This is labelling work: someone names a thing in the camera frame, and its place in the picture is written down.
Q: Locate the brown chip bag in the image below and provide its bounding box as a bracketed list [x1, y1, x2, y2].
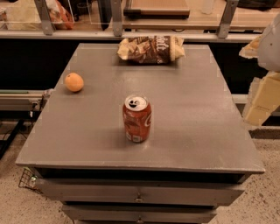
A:
[117, 36, 185, 64]

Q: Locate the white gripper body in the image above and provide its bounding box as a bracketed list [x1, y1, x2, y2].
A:
[258, 13, 280, 72]

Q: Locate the drawer with handle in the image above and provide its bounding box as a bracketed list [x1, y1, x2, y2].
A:
[37, 178, 244, 207]
[62, 205, 216, 224]

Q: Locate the upper drawer with handle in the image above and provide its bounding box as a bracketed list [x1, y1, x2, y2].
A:
[37, 178, 244, 207]

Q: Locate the orange snack bag on shelf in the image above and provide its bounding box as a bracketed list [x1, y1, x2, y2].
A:
[45, 0, 74, 30]

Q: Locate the grey drawer cabinet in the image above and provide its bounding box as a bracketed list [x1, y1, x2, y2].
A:
[17, 44, 264, 224]

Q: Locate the orange fruit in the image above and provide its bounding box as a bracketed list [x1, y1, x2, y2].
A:
[65, 73, 84, 92]

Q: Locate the metal shelf rail frame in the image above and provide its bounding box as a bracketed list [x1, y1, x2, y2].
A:
[0, 0, 280, 44]

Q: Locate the lower drawer with handle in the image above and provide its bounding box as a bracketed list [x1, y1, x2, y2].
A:
[62, 205, 216, 224]

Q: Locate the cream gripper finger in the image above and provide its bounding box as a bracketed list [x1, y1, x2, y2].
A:
[239, 36, 261, 59]
[242, 71, 280, 126]

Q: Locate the wooden board on shelf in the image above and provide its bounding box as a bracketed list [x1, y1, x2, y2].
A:
[123, 0, 190, 18]

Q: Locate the wire basket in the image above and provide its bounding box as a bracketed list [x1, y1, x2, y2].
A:
[18, 168, 41, 193]

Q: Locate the red coke can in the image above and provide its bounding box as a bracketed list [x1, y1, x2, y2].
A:
[122, 94, 151, 143]

